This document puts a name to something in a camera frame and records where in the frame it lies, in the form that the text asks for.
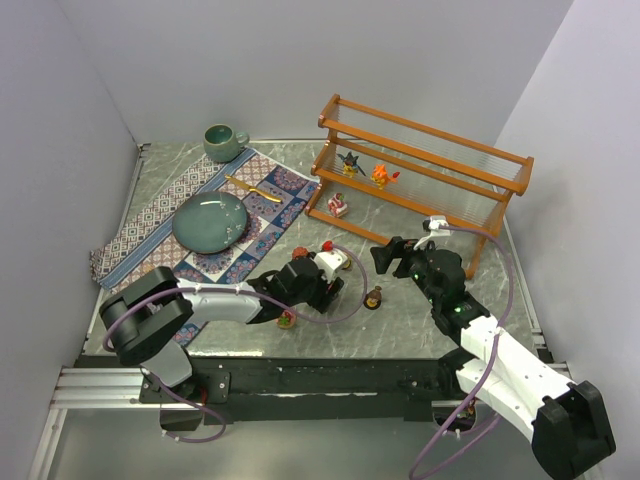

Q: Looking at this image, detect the pink bear clover toy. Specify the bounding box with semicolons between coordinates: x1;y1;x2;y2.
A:
276;311;297;329

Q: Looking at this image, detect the brown-haired bun figurine toy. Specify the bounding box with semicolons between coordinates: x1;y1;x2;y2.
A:
363;285;382;310

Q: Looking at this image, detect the strawberry cake toy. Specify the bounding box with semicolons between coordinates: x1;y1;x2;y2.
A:
327;192;348;218

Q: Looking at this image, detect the orange fox figurine toy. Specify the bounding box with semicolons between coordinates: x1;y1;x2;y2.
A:
370;163;400;190

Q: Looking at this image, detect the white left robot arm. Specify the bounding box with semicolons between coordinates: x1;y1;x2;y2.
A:
99;251;351;387

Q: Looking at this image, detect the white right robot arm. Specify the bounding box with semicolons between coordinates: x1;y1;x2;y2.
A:
371;237;616;479

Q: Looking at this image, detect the orange wooden two-tier shelf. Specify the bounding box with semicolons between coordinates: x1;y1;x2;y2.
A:
304;93;535;279

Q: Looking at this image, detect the red-haired figurine toy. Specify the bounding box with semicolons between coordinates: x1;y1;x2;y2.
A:
291;246;309;260

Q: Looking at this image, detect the patterned table runner cloth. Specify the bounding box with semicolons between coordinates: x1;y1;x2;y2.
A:
89;146;320;349

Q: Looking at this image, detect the gold butter knife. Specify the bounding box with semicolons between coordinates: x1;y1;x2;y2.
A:
225;175;282;203

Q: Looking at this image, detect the teal ceramic plate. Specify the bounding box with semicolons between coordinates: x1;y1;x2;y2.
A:
172;191;249;254

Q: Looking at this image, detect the green ceramic mug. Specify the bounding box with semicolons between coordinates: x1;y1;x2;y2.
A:
203;124;250;163

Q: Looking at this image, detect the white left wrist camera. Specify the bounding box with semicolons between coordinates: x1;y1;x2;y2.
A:
313;249;351;283

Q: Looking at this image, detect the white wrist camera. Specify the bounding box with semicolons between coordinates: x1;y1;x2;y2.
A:
313;249;351;283
422;215;451;239

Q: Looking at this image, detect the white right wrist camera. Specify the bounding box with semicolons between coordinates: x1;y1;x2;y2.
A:
422;215;451;239

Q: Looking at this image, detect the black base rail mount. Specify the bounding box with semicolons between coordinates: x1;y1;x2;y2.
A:
133;357;466;433

